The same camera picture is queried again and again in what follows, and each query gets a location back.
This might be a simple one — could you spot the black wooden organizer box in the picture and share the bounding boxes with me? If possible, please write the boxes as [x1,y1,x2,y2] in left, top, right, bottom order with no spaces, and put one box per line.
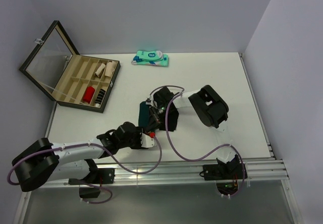
[19,20,121,113]

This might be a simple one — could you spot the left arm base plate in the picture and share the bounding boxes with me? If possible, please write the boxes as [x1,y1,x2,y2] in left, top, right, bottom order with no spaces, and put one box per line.
[68,168,115,185]

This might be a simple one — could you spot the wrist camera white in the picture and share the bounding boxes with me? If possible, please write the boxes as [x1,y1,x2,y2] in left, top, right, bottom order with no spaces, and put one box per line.
[141,132,156,149]
[145,96,153,106]

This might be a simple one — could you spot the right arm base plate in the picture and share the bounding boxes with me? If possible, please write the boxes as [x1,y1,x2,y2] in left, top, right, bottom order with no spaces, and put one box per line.
[199,164,248,181]

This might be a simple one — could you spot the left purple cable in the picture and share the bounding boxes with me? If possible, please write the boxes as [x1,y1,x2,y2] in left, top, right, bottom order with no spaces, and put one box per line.
[7,135,164,204]

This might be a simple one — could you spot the dark green patterned sock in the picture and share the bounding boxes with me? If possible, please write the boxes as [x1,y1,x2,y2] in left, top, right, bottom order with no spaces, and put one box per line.
[138,101,151,132]

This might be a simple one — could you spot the mint green folded socks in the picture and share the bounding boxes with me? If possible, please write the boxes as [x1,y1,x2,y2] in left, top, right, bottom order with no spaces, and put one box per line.
[131,50,169,67]

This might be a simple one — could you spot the beige rolled sock left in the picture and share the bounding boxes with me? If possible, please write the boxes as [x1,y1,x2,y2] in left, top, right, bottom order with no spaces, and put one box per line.
[94,63,106,78]

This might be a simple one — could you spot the purple cable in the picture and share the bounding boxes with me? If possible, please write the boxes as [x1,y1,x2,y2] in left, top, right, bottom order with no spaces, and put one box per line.
[7,135,164,204]
[148,85,247,198]

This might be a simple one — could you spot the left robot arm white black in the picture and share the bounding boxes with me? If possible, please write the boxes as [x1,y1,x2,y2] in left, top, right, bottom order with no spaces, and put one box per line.
[12,122,148,192]

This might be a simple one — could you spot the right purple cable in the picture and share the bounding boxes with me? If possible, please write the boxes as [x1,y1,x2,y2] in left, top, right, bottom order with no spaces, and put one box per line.
[148,85,247,198]

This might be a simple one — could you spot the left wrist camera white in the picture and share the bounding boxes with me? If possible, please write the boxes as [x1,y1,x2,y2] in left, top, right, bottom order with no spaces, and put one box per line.
[141,132,156,149]

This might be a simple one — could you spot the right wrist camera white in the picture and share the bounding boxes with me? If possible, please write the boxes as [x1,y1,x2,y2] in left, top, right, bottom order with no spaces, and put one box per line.
[145,96,153,106]

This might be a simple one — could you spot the beige rolled sock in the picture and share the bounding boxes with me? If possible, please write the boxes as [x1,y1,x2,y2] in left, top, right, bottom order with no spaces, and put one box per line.
[94,63,106,78]
[104,61,117,77]

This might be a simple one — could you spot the red rolled sock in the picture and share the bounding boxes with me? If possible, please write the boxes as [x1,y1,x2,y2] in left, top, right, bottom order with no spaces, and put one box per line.
[82,86,95,104]

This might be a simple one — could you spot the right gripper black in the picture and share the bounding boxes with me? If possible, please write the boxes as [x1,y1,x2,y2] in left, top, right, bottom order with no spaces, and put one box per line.
[147,104,174,132]

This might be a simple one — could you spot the black white striped rolled sock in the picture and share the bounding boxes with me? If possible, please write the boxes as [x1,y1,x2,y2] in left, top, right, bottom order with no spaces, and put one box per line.
[94,88,106,108]

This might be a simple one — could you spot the beige rolled sock right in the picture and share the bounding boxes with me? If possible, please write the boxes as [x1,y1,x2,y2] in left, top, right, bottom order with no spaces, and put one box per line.
[104,61,117,77]

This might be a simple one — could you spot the aluminium frame rail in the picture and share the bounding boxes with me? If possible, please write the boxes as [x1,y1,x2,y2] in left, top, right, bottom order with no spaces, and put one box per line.
[98,159,289,187]

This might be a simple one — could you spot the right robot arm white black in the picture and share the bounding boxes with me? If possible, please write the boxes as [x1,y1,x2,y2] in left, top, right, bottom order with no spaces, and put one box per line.
[144,85,245,179]

